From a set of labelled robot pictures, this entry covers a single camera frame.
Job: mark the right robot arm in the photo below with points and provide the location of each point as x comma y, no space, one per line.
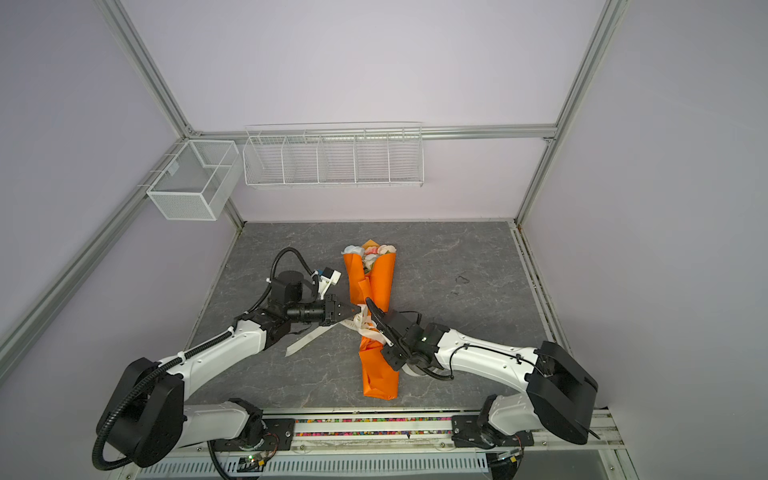
552,390

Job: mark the white printed ribbon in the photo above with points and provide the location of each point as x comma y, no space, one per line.
362,323

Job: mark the aluminium front rail frame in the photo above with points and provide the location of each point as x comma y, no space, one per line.
394,445

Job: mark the cream fake rose stem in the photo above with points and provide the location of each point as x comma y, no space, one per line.
386,249

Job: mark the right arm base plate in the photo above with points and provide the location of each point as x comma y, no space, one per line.
467,431

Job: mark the small white mesh basket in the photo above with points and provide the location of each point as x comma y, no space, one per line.
198,180

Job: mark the long white wire basket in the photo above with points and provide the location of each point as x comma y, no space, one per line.
334,154

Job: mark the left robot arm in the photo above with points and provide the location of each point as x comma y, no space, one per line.
148,415

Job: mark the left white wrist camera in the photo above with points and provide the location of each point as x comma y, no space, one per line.
325,279

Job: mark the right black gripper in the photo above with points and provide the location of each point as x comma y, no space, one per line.
394,361

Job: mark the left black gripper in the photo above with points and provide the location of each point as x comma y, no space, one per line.
331,309

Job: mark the white fake rose stem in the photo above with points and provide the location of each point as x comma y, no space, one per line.
352,249

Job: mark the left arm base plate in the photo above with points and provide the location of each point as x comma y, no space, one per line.
270,434

